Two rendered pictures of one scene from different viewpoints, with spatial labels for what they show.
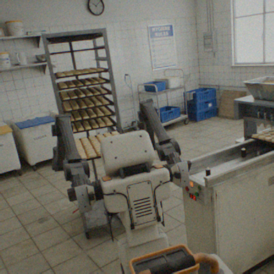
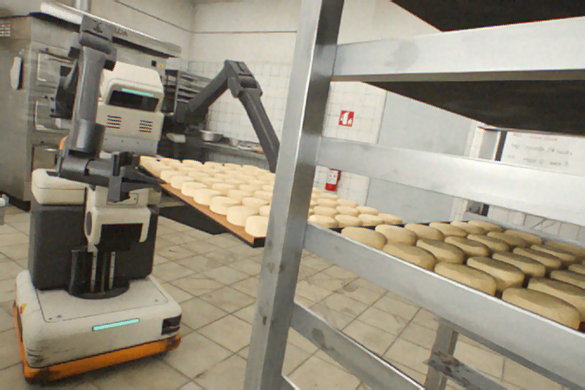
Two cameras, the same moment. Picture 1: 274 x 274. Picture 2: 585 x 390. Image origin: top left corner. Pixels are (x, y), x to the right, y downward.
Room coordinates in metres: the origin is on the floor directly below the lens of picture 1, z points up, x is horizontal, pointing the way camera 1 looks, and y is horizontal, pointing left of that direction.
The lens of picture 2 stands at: (2.96, 0.14, 1.15)
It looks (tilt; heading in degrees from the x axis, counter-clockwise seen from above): 9 degrees down; 156
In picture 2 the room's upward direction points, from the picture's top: 9 degrees clockwise
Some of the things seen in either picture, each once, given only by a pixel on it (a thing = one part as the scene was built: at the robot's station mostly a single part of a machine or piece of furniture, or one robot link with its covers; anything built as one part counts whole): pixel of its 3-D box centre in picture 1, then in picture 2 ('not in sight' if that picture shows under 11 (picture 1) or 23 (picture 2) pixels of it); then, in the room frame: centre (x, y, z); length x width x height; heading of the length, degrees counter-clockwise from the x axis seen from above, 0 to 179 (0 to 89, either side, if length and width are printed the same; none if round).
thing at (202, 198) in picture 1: (194, 189); not in sight; (1.78, -0.20, 0.77); 0.24 x 0.04 x 0.14; 29
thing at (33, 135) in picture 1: (38, 140); not in sight; (4.86, 1.89, 0.38); 0.64 x 0.54 x 0.77; 34
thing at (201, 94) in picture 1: (199, 95); not in sight; (6.68, -1.05, 0.50); 0.60 x 0.40 x 0.20; 127
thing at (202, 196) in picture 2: not in sight; (208, 197); (2.29, 0.28, 1.02); 0.05 x 0.05 x 0.02
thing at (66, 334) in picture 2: not in sight; (97, 309); (1.02, 0.06, 0.16); 0.67 x 0.64 x 0.25; 17
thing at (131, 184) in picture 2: not in sight; (144, 175); (2.15, 0.17, 1.03); 0.09 x 0.07 x 0.07; 62
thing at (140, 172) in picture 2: not in sight; (142, 184); (2.15, 0.17, 1.01); 0.09 x 0.07 x 0.07; 62
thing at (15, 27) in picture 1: (15, 29); not in sight; (5.11, 1.90, 2.09); 0.25 x 0.24 x 0.21; 35
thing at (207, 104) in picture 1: (200, 104); not in sight; (6.68, -1.05, 0.30); 0.60 x 0.40 x 0.20; 125
